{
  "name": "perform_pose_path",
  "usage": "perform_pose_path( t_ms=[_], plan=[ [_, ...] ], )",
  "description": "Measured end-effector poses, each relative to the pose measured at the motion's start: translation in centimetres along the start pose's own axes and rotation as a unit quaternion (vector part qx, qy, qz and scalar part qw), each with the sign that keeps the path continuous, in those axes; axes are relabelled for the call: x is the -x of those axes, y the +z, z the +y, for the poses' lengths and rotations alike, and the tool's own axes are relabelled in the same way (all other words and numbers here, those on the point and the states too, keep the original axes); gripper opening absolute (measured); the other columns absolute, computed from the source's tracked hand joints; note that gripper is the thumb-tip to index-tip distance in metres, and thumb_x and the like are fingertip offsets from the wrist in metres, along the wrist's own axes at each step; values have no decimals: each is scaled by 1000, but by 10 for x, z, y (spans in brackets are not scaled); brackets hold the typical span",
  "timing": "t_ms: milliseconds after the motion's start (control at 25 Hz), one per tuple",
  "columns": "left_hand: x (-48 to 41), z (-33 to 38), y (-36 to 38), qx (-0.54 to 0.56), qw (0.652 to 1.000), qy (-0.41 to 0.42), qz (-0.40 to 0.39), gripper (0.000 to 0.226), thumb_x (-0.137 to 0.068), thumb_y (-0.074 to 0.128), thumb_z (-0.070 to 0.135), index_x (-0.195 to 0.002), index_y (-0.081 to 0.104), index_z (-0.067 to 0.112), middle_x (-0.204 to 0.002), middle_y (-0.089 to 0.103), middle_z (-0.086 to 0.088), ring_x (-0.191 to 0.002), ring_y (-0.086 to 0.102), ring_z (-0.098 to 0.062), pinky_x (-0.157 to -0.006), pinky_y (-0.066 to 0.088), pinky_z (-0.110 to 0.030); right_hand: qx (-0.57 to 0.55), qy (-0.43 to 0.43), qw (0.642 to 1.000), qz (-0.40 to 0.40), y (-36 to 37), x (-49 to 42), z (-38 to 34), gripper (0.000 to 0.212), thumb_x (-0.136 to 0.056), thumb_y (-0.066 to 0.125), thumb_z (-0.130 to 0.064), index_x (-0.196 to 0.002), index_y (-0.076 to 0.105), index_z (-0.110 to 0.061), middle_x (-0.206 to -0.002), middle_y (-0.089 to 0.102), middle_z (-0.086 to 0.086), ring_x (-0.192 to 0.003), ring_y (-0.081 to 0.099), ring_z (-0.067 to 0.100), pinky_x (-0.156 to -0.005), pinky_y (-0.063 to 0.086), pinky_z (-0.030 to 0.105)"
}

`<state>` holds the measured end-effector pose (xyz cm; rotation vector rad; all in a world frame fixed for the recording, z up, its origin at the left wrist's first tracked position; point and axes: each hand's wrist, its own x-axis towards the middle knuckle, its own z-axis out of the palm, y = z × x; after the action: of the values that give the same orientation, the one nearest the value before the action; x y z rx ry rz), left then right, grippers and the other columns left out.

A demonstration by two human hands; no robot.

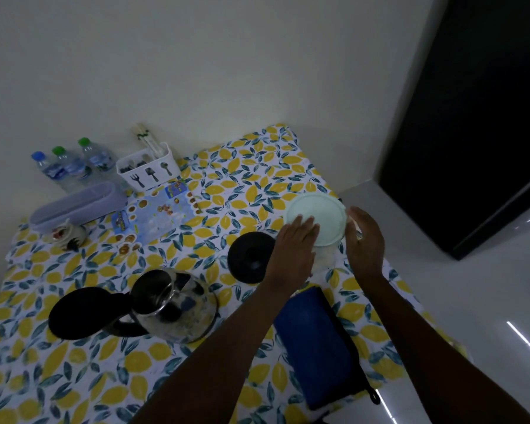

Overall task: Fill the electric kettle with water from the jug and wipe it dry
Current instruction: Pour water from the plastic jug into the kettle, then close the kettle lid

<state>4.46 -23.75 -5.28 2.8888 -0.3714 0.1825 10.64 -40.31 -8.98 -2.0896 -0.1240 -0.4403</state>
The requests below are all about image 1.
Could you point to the person's right hand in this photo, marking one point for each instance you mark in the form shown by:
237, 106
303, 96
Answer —
365, 247

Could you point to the person's left hand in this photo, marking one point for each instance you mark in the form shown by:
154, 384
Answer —
291, 256

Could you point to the person's right fingers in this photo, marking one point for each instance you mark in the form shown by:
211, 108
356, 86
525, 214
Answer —
362, 220

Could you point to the person's left fingers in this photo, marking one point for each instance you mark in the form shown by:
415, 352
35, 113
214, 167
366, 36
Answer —
302, 229

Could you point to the clear jar with white lid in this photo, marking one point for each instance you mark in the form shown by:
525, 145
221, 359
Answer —
318, 214

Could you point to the person's right forearm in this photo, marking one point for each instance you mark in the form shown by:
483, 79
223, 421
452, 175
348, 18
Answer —
424, 348

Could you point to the person's left forearm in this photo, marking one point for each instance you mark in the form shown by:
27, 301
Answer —
229, 353

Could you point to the black round kettle base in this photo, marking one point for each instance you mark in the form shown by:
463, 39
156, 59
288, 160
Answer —
251, 258

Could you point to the lemon print tablecloth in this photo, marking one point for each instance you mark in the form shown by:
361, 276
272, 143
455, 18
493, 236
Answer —
247, 189

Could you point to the blue folded cloth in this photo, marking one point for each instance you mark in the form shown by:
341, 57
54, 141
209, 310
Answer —
313, 344

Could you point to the blue illustrated leaflet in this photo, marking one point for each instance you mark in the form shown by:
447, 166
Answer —
157, 214

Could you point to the glass kettle with black lid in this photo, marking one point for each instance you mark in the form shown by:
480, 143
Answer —
172, 311

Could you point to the black cabinet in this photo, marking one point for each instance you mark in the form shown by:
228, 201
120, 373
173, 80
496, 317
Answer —
472, 110

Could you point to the white cutlery caddy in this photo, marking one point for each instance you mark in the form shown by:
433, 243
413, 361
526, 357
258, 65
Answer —
152, 172

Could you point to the pale chopsticks bundle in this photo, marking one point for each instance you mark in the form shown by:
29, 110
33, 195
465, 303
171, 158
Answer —
148, 139

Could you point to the dark cutlery bunch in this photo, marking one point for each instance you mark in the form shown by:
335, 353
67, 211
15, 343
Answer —
134, 164

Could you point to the green cap water bottle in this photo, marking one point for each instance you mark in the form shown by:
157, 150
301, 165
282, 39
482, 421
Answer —
98, 158
73, 165

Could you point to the lavender plastic lidded box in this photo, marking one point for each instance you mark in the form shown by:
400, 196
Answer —
77, 206

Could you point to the blue cap water bottle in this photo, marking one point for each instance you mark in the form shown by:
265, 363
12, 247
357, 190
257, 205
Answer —
51, 169

